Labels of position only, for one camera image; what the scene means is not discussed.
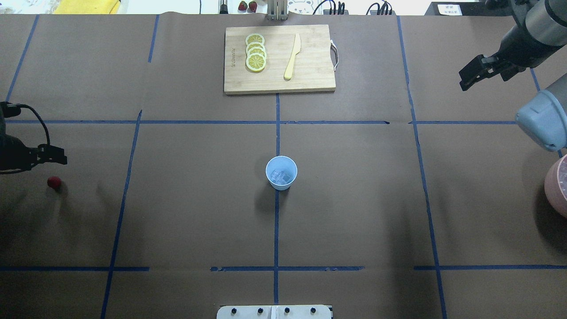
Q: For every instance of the lemon slice four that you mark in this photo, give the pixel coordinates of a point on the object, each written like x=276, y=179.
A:
x=255, y=65

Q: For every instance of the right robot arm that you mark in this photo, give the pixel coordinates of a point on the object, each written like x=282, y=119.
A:
x=539, y=32

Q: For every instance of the pink bowl of ice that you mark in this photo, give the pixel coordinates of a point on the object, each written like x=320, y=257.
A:
x=555, y=186

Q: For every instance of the yellow cloth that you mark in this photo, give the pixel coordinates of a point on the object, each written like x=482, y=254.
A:
x=73, y=7

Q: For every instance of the aluminium frame post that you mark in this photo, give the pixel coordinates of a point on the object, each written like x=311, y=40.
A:
x=277, y=10

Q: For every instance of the yellow plastic knife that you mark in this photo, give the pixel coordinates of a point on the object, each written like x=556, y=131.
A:
x=289, y=71

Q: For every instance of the lemon slice two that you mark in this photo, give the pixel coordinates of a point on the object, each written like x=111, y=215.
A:
x=254, y=45

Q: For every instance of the white camera pole base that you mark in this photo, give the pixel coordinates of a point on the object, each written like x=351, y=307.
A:
x=305, y=311

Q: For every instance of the light blue cup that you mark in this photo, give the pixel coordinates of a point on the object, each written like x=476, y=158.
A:
x=281, y=163

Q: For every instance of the clear ice cube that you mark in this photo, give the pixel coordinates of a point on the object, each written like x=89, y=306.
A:
x=281, y=177

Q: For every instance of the lemon slice one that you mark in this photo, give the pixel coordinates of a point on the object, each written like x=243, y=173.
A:
x=255, y=38

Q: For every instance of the red strawberry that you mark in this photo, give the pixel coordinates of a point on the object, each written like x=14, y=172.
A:
x=54, y=182

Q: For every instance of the spare strawberry on bench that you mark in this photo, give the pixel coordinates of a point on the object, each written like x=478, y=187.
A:
x=247, y=6

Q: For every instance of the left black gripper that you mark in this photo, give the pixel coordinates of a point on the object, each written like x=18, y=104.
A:
x=14, y=155

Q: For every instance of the bamboo cutting board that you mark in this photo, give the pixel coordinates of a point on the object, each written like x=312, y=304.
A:
x=314, y=69

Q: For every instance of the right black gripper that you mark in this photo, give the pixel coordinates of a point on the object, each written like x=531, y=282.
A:
x=516, y=50

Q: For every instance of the lemon slice three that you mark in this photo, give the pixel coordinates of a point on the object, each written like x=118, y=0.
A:
x=256, y=55

